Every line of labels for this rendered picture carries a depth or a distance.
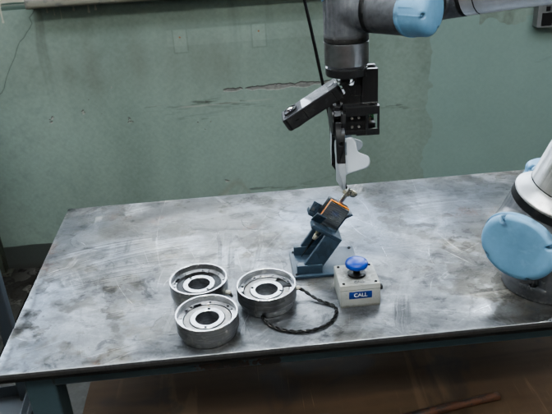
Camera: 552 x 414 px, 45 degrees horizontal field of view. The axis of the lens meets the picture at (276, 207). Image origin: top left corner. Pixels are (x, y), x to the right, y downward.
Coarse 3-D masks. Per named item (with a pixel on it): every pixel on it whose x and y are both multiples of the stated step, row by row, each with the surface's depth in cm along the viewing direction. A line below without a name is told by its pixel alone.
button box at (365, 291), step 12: (372, 264) 119; (336, 276) 117; (348, 276) 116; (360, 276) 115; (372, 276) 115; (336, 288) 118; (348, 288) 113; (360, 288) 113; (372, 288) 114; (348, 300) 114; (360, 300) 114; (372, 300) 115
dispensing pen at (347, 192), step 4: (348, 188) 122; (344, 192) 122; (348, 192) 122; (352, 192) 122; (356, 192) 122; (344, 196) 122; (348, 196) 122; (328, 200) 123; (336, 200) 123; (340, 200) 122; (324, 204) 123; (320, 208) 124; (344, 208) 123; (320, 212) 123; (316, 232) 125; (316, 236) 125; (312, 240) 126; (304, 252) 127
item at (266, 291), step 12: (252, 276) 120; (264, 276) 120; (276, 276) 120; (288, 276) 118; (240, 288) 117; (252, 288) 117; (264, 288) 119; (276, 288) 117; (240, 300) 114; (252, 300) 112; (264, 300) 111; (276, 300) 111; (288, 300) 113; (252, 312) 114; (264, 312) 112; (276, 312) 113
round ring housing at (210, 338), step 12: (192, 300) 113; (204, 300) 114; (216, 300) 114; (228, 300) 112; (180, 312) 111; (204, 312) 111; (216, 312) 111; (180, 324) 106; (192, 324) 108; (204, 324) 112; (216, 324) 108; (228, 324) 106; (180, 336) 108; (192, 336) 105; (204, 336) 105; (216, 336) 105; (228, 336) 107; (204, 348) 107
